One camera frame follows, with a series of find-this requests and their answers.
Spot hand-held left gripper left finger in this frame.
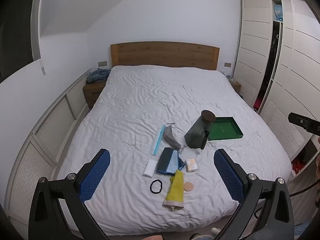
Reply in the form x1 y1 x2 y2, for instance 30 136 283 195
28 148 111 240

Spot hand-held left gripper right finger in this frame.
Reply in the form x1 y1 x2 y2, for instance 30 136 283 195
214 148 295 240

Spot tissue pack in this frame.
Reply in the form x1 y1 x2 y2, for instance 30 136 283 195
185 159 198 173

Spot green tray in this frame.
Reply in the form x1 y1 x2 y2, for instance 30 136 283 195
207 116 244 141

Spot white cloth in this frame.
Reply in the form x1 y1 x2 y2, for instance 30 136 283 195
143 159 157 177

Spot black hair tie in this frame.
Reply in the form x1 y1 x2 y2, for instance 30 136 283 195
150 179 164 194

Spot blue and grey cloth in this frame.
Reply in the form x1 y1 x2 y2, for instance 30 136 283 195
156 147 186 175

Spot grey fabric mask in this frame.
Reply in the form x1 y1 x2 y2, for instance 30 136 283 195
164 123 188 149

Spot white louvered radiator cover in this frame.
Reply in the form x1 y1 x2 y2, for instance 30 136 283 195
5 69 92 228

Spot wooden nightstand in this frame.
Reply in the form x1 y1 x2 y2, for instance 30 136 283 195
83 81 107 110
226 76 242 97

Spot white louvered wardrobe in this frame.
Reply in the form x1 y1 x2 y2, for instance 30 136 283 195
231 0 320 180

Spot white bed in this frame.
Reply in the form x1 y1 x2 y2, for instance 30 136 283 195
56 65 293 237

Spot blue crumpled cloth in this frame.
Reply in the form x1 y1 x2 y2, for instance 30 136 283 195
86 68 111 84

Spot light blue bundle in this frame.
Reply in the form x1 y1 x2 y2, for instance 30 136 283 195
274 4 283 22

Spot wooden headboard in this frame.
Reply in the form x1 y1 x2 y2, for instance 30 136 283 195
110 42 220 71

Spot black cable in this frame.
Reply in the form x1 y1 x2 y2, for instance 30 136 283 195
287 179 320 198

